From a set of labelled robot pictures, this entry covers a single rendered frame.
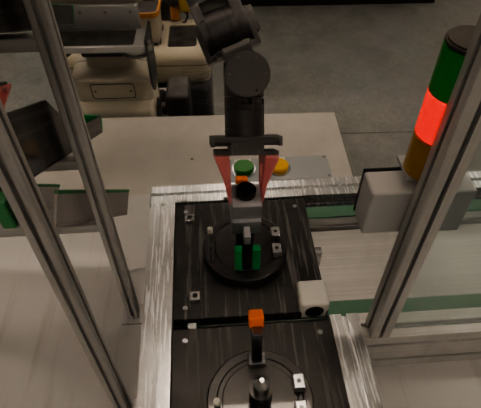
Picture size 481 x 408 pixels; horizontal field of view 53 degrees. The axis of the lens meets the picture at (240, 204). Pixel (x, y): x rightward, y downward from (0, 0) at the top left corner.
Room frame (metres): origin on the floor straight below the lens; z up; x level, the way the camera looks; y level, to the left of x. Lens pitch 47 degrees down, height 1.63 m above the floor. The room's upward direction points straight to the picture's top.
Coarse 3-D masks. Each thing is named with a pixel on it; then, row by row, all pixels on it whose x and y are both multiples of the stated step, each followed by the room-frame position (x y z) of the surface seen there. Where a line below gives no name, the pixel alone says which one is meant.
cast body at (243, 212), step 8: (240, 184) 0.51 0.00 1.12; (248, 184) 0.51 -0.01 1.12; (256, 184) 0.52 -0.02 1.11; (232, 192) 0.50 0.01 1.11; (240, 192) 0.49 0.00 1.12; (248, 192) 0.49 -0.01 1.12; (256, 192) 0.50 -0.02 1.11; (232, 200) 0.49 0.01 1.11; (240, 200) 0.49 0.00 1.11; (248, 200) 0.49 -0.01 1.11; (256, 200) 0.49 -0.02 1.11; (232, 208) 0.47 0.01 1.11; (240, 208) 0.47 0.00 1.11; (248, 208) 0.48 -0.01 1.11; (256, 208) 0.48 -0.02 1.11; (232, 216) 0.48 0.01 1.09; (240, 216) 0.48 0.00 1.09; (248, 216) 0.48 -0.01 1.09; (256, 216) 0.48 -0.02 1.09; (232, 224) 0.47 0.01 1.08; (240, 224) 0.47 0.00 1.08; (248, 224) 0.47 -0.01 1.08; (256, 224) 0.47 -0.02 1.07; (232, 232) 0.47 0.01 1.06; (240, 232) 0.47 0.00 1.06; (248, 232) 0.46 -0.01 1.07; (256, 232) 0.48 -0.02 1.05; (248, 240) 0.45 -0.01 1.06
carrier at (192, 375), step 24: (192, 336) 0.34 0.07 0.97; (216, 336) 0.34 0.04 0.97; (240, 336) 0.34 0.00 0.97; (264, 336) 0.34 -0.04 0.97; (288, 336) 0.34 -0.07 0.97; (312, 336) 0.34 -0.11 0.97; (192, 360) 0.31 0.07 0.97; (216, 360) 0.31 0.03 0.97; (240, 360) 0.30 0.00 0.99; (264, 360) 0.29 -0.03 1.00; (288, 360) 0.30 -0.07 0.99; (312, 360) 0.31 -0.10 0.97; (336, 360) 0.31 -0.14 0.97; (192, 384) 0.27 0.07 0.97; (216, 384) 0.26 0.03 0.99; (240, 384) 0.26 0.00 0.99; (264, 384) 0.24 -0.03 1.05; (288, 384) 0.26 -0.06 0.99; (312, 384) 0.27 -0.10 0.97; (336, 384) 0.27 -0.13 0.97
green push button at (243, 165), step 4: (240, 160) 0.73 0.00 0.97; (244, 160) 0.73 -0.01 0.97; (248, 160) 0.73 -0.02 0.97; (236, 164) 0.72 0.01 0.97; (240, 164) 0.72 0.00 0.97; (244, 164) 0.72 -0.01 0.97; (248, 164) 0.72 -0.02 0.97; (252, 164) 0.72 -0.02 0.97; (236, 168) 0.71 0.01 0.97; (240, 168) 0.71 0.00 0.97; (244, 168) 0.71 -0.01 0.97; (248, 168) 0.71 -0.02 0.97; (252, 168) 0.71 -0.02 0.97; (236, 172) 0.70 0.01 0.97; (240, 172) 0.70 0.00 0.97; (244, 172) 0.70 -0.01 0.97; (248, 172) 0.70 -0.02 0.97; (252, 172) 0.70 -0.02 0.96
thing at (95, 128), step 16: (16, 112) 0.38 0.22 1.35; (32, 112) 0.41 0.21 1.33; (48, 112) 0.43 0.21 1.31; (16, 128) 0.37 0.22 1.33; (32, 128) 0.40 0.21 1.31; (48, 128) 0.42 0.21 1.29; (64, 128) 0.46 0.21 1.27; (96, 128) 0.54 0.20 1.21; (32, 144) 0.39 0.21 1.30; (48, 144) 0.41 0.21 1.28; (64, 144) 0.44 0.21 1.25; (32, 160) 0.38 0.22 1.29; (48, 160) 0.40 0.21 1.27
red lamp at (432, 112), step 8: (432, 96) 0.39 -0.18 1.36; (424, 104) 0.40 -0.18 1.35; (432, 104) 0.38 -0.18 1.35; (440, 104) 0.38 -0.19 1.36; (424, 112) 0.39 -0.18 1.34; (432, 112) 0.38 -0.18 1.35; (440, 112) 0.38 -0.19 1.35; (424, 120) 0.39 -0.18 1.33; (432, 120) 0.38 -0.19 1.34; (440, 120) 0.37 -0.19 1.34; (416, 128) 0.40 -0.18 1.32; (424, 128) 0.38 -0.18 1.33; (432, 128) 0.38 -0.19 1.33; (424, 136) 0.38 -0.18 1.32; (432, 136) 0.38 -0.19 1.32
